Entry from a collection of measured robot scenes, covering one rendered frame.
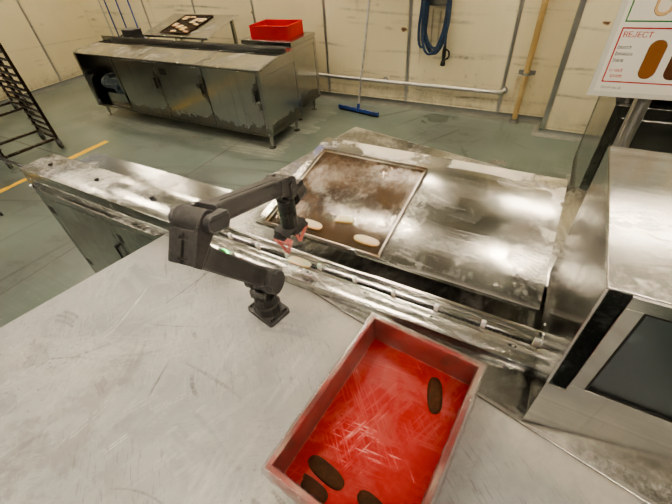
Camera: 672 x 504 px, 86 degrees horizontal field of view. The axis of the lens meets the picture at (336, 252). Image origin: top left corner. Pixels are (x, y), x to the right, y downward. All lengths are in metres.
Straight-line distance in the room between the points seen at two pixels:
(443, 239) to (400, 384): 0.53
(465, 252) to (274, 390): 0.74
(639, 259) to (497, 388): 0.50
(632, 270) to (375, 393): 0.63
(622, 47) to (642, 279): 0.92
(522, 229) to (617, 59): 0.58
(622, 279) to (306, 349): 0.78
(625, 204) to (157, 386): 1.21
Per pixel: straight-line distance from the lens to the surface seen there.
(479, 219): 1.39
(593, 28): 4.22
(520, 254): 1.31
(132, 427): 1.16
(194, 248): 0.80
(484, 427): 1.04
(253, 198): 0.96
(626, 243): 0.80
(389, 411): 1.01
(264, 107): 3.93
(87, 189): 2.06
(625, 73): 1.54
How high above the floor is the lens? 1.74
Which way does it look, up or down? 42 degrees down
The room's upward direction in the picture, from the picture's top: 5 degrees counter-clockwise
